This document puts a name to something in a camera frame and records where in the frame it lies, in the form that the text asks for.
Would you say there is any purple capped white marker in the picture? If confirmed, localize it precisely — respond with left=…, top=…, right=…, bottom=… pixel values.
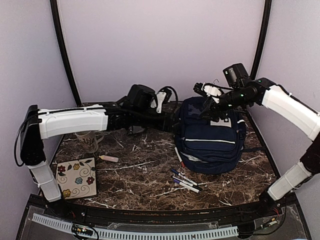
left=172, top=176, right=197, bottom=187

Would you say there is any red capped white marker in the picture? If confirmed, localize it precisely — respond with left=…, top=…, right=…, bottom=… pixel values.
left=174, top=147, right=186, bottom=168

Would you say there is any black front rail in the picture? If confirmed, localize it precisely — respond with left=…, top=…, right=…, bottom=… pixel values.
left=27, top=193, right=301, bottom=226

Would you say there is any black capped white marker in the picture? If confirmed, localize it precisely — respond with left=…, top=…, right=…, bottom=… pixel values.
left=173, top=178, right=200, bottom=193

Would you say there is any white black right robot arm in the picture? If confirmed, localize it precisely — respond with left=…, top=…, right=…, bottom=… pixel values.
left=193, top=77, right=320, bottom=217

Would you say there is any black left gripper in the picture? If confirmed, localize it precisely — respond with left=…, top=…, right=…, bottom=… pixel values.
left=132, top=109, right=182, bottom=132

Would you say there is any cream floral mug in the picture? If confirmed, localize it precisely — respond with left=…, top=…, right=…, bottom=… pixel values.
left=74, top=131, right=105, bottom=154

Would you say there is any blue capped white marker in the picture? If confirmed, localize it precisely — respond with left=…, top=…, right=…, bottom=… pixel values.
left=171, top=168, right=186, bottom=179

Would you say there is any white slotted cable duct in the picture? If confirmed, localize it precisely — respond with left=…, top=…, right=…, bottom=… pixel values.
left=31, top=213, right=239, bottom=240

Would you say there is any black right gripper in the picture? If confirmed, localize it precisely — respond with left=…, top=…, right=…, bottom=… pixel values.
left=199, top=86, right=252, bottom=122

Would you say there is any navy blue backpack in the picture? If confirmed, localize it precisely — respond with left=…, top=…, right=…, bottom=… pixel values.
left=174, top=96, right=247, bottom=175

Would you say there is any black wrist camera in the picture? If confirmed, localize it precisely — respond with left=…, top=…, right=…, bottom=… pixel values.
left=222, top=63, right=251, bottom=89
left=127, top=84, right=155, bottom=110

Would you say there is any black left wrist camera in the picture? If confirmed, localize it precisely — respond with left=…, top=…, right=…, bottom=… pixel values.
left=127, top=84, right=155, bottom=110

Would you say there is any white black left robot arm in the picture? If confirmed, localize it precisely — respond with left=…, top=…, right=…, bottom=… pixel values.
left=14, top=103, right=178, bottom=218

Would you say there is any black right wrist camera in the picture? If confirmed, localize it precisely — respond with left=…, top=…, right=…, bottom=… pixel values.
left=222, top=63, right=251, bottom=89

